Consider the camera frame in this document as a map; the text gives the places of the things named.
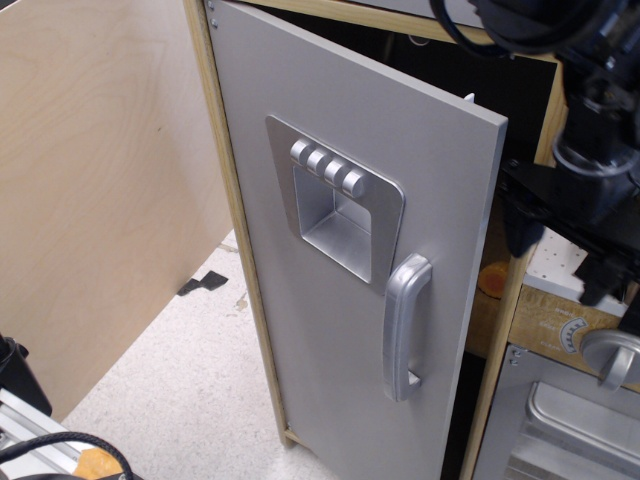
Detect silver fridge door handle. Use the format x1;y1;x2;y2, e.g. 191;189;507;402
382;253;432;402

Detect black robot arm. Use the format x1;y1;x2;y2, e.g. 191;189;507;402
431;1;639;306

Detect aluminium rail base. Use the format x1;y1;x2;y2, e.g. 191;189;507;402
1;389;80;479

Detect grey toy oven door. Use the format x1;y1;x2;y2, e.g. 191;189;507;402
473;345;639;479

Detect wooden toy kitchen frame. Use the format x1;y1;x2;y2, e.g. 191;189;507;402
182;0;640;480

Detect black braided cable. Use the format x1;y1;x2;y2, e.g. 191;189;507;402
0;432;134;480

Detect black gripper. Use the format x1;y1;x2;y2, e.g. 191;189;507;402
501;134;639;306

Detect silver ice dispenser panel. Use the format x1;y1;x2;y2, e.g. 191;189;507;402
265;115;405;294

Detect silver oven door handle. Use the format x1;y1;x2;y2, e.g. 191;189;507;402
526;382;639;469

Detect grey toy fridge door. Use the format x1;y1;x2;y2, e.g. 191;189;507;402
208;1;507;479

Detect orange tape patch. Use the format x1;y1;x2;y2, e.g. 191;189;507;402
73;448;124;479

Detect silver oven knob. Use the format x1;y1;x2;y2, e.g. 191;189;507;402
580;329;639;391

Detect black tape piece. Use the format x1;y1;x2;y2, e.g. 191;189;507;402
177;271;228;297

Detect plywood board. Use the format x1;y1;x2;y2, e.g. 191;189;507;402
1;1;232;420

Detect white pegboard countertop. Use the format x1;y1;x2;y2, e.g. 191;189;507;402
518;229;627;319

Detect orange toy in fridge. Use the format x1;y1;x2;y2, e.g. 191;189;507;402
478;261;509;299

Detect grey freezer door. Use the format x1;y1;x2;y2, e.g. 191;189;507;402
358;0;483;28

